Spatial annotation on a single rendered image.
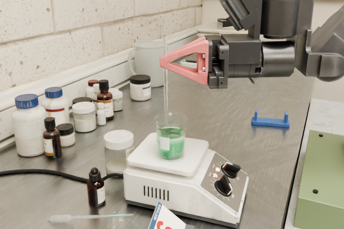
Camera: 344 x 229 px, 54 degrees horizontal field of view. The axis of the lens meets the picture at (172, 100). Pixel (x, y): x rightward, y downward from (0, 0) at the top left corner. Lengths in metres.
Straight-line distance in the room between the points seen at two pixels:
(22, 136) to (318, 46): 0.61
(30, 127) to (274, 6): 0.55
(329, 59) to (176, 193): 0.31
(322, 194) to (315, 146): 0.16
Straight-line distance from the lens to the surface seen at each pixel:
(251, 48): 0.52
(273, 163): 0.78
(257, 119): 0.97
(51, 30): 1.02
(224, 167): 0.62
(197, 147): 0.62
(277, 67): 0.54
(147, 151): 0.61
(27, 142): 0.81
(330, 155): 0.72
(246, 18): 0.52
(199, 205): 0.57
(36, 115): 0.79
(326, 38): 0.56
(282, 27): 0.53
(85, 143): 0.85
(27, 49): 0.96
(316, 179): 0.64
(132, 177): 0.59
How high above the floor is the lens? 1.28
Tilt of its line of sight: 20 degrees down
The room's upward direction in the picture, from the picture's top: straight up
